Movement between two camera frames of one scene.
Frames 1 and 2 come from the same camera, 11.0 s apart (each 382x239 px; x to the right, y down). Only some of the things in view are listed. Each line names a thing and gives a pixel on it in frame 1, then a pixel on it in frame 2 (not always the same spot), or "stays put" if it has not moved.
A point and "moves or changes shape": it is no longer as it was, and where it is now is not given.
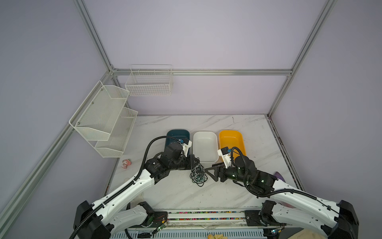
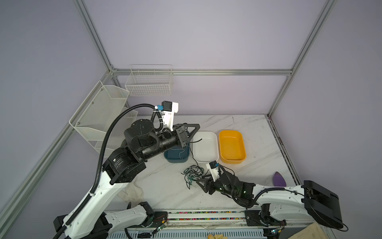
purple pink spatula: (278, 176) stays put
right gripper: (221, 170) to (207, 183)
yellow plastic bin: (232, 139) stays put
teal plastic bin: (179, 134) to (178, 154)
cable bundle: (198, 175) moves or changes shape
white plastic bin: (205, 147) stays put
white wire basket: (149, 80) stays put
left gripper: (190, 158) to (184, 138)
